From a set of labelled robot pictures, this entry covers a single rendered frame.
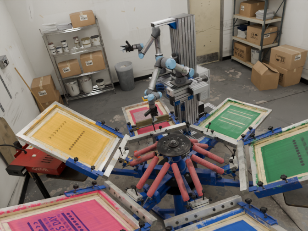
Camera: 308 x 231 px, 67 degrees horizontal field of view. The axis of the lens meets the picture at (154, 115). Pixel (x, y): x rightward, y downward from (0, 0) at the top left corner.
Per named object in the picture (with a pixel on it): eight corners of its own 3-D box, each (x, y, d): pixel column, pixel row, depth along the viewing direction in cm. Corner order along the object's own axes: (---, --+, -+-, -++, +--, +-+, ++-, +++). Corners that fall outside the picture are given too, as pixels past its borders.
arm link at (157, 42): (156, 64, 353) (151, 27, 324) (155, 61, 365) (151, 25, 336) (164, 63, 353) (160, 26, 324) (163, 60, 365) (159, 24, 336)
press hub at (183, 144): (162, 222, 283) (145, 134, 211) (192, 211, 289) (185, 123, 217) (173, 253, 250) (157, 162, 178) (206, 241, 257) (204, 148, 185)
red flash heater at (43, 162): (10, 171, 245) (5, 163, 239) (38, 143, 282) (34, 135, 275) (60, 177, 228) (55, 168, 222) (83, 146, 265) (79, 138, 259)
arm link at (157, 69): (155, 54, 273) (142, 94, 277) (161, 55, 266) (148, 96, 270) (161, 57, 281) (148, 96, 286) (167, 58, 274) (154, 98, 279)
